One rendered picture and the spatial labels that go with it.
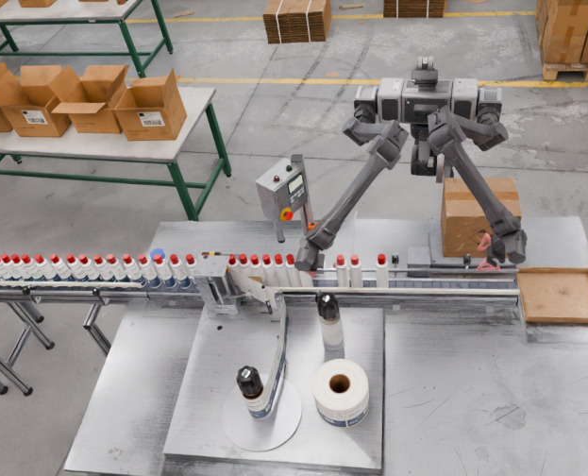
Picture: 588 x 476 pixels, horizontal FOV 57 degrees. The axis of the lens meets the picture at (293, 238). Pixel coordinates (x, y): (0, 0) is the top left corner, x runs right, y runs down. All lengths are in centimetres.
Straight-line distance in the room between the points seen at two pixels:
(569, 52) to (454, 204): 304
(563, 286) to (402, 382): 83
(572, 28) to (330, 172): 226
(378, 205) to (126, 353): 221
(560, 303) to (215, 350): 145
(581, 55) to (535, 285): 311
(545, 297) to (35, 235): 368
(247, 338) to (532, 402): 113
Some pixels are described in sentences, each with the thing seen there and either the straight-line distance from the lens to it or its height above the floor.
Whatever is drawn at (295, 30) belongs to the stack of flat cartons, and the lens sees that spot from 611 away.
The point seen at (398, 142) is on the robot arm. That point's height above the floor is 161.
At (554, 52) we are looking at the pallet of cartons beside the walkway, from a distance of 527.
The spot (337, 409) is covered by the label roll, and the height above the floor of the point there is 102.
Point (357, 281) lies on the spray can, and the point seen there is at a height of 95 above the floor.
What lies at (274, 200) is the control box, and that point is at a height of 142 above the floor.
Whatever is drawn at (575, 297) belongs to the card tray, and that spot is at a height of 83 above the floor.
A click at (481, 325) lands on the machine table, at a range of 241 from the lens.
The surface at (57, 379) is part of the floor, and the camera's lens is 376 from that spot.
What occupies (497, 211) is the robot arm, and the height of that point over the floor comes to 143.
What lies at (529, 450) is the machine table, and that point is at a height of 83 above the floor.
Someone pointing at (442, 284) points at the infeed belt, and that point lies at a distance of 245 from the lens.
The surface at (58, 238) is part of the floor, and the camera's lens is 460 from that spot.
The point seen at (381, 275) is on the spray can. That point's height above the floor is 99.
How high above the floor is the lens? 281
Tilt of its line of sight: 46 degrees down
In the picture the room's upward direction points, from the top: 12 degrees counter-clockwise
